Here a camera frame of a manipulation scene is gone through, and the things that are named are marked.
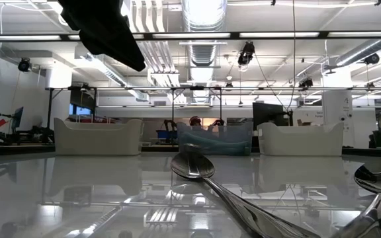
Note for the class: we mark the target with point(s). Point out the black background monitor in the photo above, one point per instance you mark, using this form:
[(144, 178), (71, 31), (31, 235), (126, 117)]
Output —
[(268, 114)]

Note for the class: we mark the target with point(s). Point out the black metal spoon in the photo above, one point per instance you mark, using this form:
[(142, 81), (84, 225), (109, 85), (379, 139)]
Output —
[(379, 185), (192, 165)]

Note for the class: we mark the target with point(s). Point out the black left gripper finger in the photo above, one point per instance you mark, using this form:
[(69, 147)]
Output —
[(124, 53)]

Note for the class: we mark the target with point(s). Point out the grey translucent plastic bin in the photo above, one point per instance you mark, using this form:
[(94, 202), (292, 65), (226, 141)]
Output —
[(217, 130)]

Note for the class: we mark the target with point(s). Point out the blue lit background screen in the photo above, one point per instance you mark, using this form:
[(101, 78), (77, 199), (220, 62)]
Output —
[(78, 110)]

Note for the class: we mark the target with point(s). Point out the white plastic bin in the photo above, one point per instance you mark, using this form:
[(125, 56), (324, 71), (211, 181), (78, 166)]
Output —
[(299, 140), (94, 139)]

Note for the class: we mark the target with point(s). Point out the slanted silver ventilation duct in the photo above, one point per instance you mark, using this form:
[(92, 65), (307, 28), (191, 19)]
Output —
[(362, 51)]

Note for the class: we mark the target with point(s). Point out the round silver ventilation duct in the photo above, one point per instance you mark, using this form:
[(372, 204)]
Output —
[(203, 53)]

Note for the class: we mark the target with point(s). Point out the black ceiling spotlight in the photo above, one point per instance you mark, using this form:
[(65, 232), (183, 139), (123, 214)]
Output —
[(24, 65), (246, 54), (305, 83), (371, 59)]

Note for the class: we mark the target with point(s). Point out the black background workbench frame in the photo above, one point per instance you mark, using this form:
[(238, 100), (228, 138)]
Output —
[(111, 88)]

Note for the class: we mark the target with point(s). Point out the black aluminium table frame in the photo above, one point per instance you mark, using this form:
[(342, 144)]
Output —
[(28, 149)]

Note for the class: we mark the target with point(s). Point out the blue crate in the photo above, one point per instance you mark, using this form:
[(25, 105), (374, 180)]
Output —
[(164, 134)]

